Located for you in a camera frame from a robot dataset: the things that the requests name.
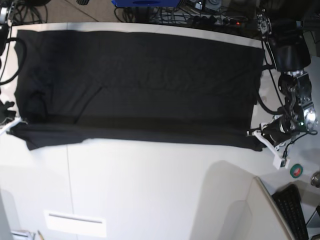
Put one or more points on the green tape roll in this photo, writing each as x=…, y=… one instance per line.
x=296, y=171

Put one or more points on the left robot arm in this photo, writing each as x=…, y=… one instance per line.
x=296, y=117

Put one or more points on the black keyboard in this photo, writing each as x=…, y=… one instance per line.
x=288, y=201

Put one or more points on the blue box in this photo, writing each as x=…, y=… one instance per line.
x=145, y=3

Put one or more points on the white partition panel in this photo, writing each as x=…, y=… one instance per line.
x=235, y=205

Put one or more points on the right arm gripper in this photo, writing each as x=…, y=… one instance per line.
x=7, y=117

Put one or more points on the black power strip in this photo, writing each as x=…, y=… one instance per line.
x=217, y=20

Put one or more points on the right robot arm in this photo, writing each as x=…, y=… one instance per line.
x=7, y=10

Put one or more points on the black t-shirt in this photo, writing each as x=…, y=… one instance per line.
x=138, y=86

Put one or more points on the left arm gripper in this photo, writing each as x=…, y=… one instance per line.
x=276, y=132

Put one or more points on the silver round knob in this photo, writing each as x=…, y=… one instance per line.
x=315, y=179

